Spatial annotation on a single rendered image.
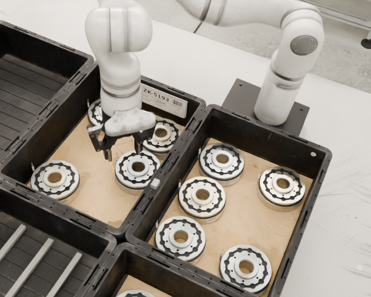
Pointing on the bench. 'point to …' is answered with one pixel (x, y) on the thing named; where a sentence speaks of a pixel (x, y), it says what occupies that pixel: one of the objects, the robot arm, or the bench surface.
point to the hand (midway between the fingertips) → (123, 150)
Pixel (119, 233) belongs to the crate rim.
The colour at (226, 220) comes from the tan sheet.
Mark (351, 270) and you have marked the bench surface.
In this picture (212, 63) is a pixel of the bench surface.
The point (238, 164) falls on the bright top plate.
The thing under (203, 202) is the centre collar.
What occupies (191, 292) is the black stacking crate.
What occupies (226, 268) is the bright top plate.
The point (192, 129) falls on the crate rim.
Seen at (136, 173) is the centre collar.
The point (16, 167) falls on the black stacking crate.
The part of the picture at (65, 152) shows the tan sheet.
